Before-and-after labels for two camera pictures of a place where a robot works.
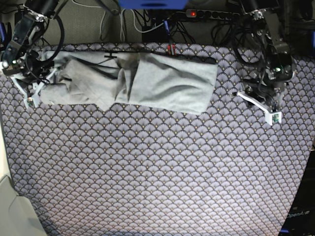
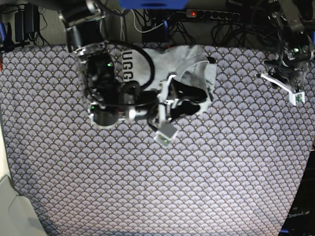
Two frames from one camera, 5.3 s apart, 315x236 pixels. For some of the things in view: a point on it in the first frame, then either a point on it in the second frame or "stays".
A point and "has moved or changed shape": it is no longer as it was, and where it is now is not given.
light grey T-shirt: [150, 81] has moved or changed shape
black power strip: [212, 14] stays
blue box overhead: [152, 4] stays
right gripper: [264, 93] -> [287, 71]
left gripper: [29, 73] -> [166, 131]
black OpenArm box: [300, 220] stays
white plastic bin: [18, 217] stays
